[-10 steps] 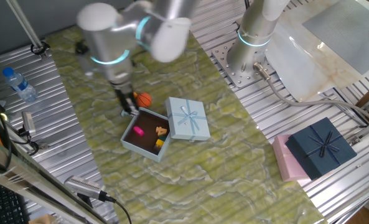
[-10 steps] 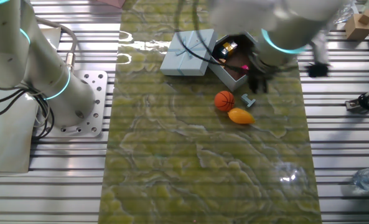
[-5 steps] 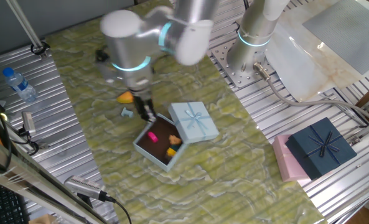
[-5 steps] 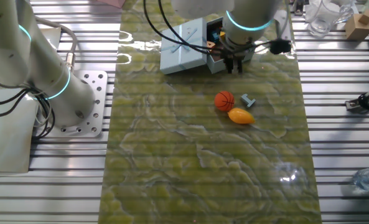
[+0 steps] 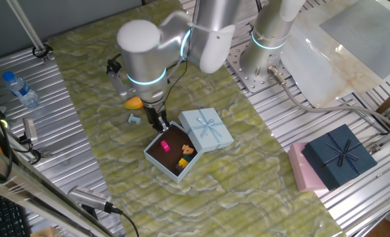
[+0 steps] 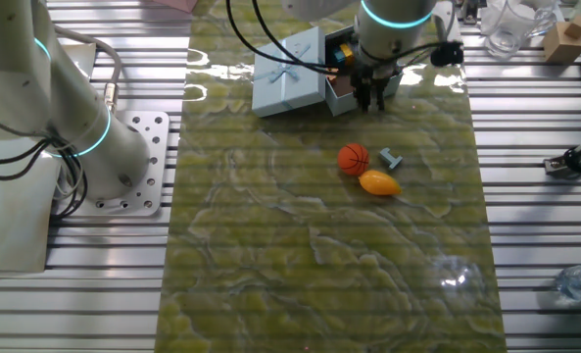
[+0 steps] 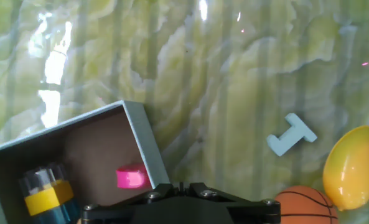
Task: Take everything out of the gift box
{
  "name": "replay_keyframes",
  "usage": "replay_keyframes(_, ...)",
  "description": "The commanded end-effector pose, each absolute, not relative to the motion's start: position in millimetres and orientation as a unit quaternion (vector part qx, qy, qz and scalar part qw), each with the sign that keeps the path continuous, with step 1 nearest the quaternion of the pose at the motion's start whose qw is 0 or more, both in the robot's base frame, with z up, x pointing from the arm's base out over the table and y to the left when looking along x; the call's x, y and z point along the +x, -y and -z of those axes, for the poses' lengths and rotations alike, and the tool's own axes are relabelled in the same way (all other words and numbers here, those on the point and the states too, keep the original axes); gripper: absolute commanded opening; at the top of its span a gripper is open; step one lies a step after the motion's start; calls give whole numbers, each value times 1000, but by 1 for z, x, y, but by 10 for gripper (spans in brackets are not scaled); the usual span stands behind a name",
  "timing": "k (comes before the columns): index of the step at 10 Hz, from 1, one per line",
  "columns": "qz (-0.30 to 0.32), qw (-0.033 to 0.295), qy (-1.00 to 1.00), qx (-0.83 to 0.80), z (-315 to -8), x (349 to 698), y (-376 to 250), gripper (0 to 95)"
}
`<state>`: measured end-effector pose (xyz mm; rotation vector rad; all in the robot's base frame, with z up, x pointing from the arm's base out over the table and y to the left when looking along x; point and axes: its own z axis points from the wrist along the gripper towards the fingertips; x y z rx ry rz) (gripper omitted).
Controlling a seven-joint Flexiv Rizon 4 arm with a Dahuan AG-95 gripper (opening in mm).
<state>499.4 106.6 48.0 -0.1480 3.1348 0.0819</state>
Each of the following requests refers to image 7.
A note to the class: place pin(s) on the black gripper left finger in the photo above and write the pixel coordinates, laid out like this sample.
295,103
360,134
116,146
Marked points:
162,190

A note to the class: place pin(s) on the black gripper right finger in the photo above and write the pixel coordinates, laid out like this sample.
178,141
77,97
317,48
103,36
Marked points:
203,190

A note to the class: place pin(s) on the small pink toy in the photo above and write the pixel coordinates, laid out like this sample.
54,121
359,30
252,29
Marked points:
132,177

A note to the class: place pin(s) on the orange toy basketball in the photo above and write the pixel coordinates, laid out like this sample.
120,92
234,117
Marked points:
305,205

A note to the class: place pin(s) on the small grey toy block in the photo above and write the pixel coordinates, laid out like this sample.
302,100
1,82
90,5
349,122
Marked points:
291,135

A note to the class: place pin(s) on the yellow orange toy mango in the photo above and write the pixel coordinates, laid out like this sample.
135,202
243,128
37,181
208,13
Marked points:
350,171

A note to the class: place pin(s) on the light blue gift box base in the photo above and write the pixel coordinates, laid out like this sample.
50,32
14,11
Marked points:
140,130

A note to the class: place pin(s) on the gold metallic toy block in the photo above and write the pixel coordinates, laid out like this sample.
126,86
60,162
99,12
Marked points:
48,197

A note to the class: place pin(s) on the green marble pattern mat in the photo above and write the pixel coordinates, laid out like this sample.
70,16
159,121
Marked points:
218,62

